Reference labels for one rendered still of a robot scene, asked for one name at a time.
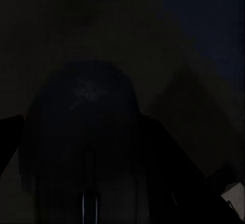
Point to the mouse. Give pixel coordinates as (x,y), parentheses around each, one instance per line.
(80,153)

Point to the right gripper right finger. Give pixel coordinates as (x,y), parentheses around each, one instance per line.
(178,193)

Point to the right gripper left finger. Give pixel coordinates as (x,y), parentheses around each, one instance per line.
(10,131)

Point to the desk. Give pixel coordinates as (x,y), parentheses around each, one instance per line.
(185,59)

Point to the keyboard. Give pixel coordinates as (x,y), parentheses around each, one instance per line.
(234,195)

